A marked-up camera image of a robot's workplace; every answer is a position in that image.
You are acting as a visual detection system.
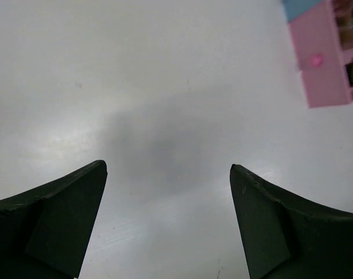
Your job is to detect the black grinder spice bottle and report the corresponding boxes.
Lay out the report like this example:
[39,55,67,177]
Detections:
[332,0,353,50]

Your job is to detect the blue storage box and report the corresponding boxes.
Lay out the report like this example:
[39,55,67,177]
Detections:
[281,0,322,22]

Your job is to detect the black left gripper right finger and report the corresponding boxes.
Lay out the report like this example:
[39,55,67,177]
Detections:
[230,164,353,278]

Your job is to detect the pink storage box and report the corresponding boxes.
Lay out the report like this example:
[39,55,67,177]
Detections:
[287,1,353,108]

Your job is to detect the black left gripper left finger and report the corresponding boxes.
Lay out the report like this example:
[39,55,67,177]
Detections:
[0,160,108,278]

